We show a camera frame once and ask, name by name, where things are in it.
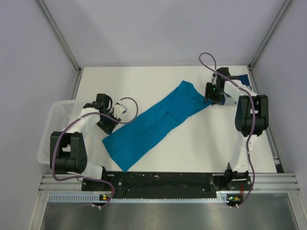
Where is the aluminium frame right post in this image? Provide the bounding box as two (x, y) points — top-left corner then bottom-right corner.
(248, 0), (294, 70)

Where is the aluminium frame front rail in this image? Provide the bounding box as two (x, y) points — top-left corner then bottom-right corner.
(38, 173), (300, 193)

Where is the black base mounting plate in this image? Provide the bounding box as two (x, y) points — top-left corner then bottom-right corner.
(82, 172), (252, 199)

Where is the aluminium frame left post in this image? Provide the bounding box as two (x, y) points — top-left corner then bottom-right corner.
(35, 0), (83, 72)

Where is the teal blue t shirt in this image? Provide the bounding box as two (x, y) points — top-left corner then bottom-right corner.
(102, 81), (211, 172)

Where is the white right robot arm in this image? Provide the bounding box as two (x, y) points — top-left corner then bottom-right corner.
(204, 68), (269, 190)

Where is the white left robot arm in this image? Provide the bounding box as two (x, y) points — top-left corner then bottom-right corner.
(49, 93), (127, 190)

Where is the grey slotted cable duct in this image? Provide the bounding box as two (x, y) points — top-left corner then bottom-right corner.
(45, 191), (243, 204)

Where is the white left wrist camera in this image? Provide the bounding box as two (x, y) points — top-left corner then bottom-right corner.
(113, 103), (127, 119)

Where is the white perforated plastic basket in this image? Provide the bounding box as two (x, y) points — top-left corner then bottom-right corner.
(37, 100), (86, 165)

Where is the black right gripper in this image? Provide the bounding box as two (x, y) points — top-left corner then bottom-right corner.
(203, 82), (224, 105)

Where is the folded navy cartoon print shirt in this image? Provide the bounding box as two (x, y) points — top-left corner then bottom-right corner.
(223, 74), (253, 106)

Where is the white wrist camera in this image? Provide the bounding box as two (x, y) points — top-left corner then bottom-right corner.
(113, 103), (127, 119)
(211, 73), (217, 85)

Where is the aluminium frame post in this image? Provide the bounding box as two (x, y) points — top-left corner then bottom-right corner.
(248, 0), (294, 70)
(35, 0), (83, 72)

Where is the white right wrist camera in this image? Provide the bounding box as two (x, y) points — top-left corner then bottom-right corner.
(211, 73), (217, 85)

